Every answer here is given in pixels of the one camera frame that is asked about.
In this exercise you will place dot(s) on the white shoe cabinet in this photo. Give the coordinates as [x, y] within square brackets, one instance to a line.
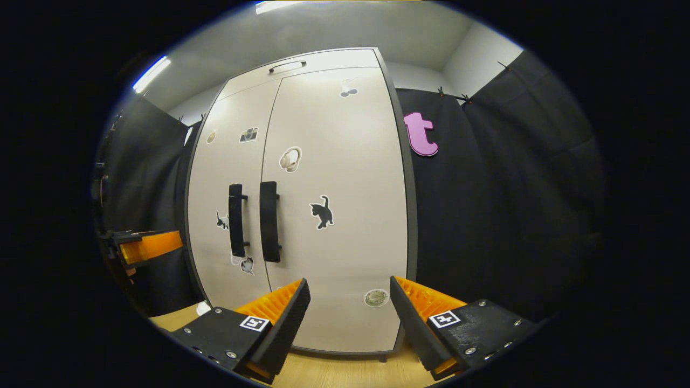
[412, 226]

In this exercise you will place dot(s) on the black backdrop cloth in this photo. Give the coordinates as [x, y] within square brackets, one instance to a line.
[145, 172]
[512, 215]

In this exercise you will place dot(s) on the ceiling light strip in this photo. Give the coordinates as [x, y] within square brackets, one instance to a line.
[152, 74]

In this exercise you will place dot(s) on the ceiling light panel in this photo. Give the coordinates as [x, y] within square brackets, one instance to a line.
[275, 6]

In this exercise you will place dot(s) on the white cabinet drawer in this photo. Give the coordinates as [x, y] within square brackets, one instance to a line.
[334, 59]

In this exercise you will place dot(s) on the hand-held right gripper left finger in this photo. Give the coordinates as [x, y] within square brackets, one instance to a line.
[283, 323]

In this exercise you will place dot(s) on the cabinet door with camera sticker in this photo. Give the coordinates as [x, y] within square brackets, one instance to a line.
[210, 178]

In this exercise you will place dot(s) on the cabinet door with headphone sticker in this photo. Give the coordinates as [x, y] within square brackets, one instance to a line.
[356, 242]

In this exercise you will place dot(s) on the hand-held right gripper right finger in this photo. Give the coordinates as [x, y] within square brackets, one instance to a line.
[415, 323]

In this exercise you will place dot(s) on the small white object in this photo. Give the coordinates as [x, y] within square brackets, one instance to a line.
[203, 309]

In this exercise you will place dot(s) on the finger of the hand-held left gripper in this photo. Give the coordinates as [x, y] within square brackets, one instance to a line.
[153, 245]

